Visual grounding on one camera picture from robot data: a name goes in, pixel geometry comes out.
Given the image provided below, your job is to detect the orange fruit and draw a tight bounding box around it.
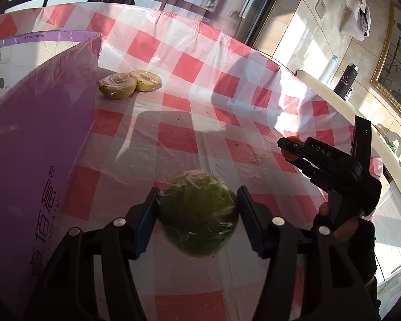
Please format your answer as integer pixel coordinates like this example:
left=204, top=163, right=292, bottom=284
left=281, top=136, right=303, bottom=162

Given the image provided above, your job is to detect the green fruit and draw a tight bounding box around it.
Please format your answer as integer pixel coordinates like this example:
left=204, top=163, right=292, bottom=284
left=159, top=170, right=239, bottom=257

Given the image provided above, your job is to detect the right gloved hand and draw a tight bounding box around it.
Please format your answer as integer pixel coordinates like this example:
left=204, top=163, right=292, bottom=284
left=313, top=202, right=377, bottom=294

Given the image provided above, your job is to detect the black water bottle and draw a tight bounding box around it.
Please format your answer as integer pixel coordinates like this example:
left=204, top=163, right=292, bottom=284
left=334, top=64, right=358, bottom=101

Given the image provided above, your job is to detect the clear water bottle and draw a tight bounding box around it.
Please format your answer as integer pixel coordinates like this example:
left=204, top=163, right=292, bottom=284
left=319, top=55, right=339, bottom=85

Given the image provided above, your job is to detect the gold framed picture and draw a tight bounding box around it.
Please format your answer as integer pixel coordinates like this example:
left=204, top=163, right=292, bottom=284
left=370, top=2, right=401, bottom=115

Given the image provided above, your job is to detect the red white checkered tablecloth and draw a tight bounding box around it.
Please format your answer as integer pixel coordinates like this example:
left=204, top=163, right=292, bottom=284
left=0, top=3, right=355, bottom=320

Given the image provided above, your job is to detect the white hanging bag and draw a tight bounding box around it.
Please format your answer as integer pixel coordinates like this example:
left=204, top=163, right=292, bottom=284
left=340, top=0, right=372, bottom=42

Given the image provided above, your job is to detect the purple cardboard box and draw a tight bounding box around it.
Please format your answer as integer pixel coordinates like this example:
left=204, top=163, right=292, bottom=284
left=0, top=30, right=102, bottom=311

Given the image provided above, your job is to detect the wrapped yellow fruit half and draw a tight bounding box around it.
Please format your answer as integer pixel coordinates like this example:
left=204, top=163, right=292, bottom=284
left=98, top=72, right=137, bottom=100

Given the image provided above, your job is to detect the wall switch plate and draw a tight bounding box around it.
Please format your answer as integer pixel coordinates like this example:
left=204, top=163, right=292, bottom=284
left=315, top=0, right=327, bottom=20

